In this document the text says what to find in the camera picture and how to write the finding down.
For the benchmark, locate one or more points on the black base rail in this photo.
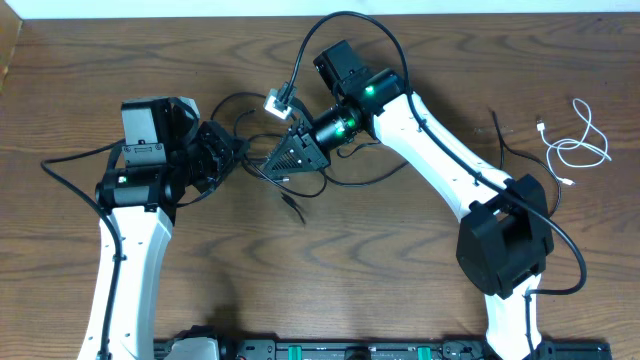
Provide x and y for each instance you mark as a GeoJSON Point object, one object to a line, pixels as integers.
{"type": "Point", "coordinates": [456, 349]}

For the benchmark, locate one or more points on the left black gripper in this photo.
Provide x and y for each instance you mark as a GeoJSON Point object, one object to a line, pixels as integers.
{"type": "Point", "coordinates": [222, 139]}

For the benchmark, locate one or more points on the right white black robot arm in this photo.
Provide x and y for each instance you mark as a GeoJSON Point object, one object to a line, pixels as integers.
{"type": "Point", "coordinates": [504, 237]}

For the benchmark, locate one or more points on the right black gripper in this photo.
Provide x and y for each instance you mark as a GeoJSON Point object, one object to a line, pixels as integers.
{"type": "Point", "coordinates": [291, 164]}

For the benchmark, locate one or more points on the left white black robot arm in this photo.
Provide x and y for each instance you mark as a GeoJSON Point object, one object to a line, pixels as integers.
{"type": "Point", "coordinates": [140, 201]}

